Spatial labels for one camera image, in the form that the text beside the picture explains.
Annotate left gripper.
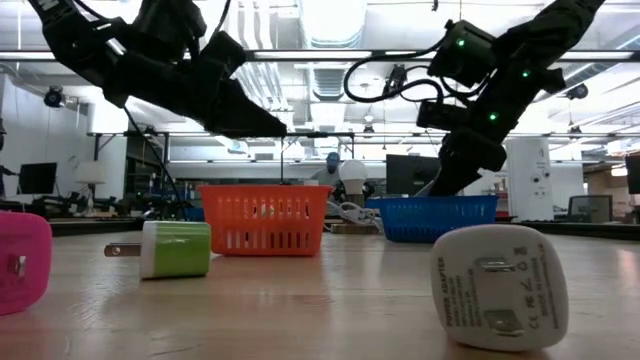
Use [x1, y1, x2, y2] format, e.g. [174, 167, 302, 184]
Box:
[102, 29, 290, 140]

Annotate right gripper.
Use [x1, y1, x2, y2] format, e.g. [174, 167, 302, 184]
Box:
[416, 58, 567, 198]

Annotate blue plastic basket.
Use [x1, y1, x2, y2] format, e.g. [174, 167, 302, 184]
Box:
[365, 194, 500, 245]

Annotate orange plastic basket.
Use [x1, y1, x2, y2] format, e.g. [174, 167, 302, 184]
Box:
[198, 184, 333, 258]

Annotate large white power adapter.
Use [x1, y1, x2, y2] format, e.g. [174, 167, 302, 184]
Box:
[429, 223, 570, 352]

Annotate green wall charger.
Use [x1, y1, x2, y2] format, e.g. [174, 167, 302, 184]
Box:
[103, 220, 213, 280]

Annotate pink wall charger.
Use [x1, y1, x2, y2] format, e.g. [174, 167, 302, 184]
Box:
[0, 211, 54, 316]

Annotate black computer monitor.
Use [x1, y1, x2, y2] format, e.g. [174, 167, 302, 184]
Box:
[625, 154, 640, 196]
[17, 161, 58, 196]
[385, 154, 442, 197]

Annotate white pillar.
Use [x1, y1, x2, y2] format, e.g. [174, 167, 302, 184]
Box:
[505, 137, 554, 222]

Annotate person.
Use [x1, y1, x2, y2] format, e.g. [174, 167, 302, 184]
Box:
[309, 151, 347, 188]

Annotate blue storage bins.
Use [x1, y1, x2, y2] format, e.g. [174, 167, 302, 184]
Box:
[169, 182, 207, 222]

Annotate dark shelving unit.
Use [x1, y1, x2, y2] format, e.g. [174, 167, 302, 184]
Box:
[124, 133, 170, 204]

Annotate white light bulb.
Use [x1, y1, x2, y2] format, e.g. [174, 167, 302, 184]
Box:
[338, 159, 369, 196]

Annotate brass lamp base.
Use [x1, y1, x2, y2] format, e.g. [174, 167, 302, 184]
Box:
[329, 193, 382, 236]

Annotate white shade lamp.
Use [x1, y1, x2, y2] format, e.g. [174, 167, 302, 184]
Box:
[74, 160, 107, 200]

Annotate black desk equipment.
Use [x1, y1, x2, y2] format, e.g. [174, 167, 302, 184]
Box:
[29, 191, 124, 217]

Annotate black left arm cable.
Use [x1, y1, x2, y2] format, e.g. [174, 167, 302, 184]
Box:
[123, 107, 187, 220]

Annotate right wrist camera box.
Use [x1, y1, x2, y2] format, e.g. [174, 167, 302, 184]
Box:
[428, 18, 497, 90]

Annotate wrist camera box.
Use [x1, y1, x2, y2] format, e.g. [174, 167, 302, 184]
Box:
[428, 18, 497, 90]
[130, 0, 208, 57]

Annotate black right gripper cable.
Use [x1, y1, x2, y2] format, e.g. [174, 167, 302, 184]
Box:
[343, 47, 446, 104]

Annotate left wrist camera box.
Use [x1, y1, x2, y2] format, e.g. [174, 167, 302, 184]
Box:
[130, 0, 208, 57]

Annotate white lamp cord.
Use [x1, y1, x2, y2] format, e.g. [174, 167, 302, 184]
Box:
[327, 199, 386, 234]

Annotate black aluminium table frame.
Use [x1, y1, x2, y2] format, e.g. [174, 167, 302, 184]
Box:
[48, 217, 640, 241]

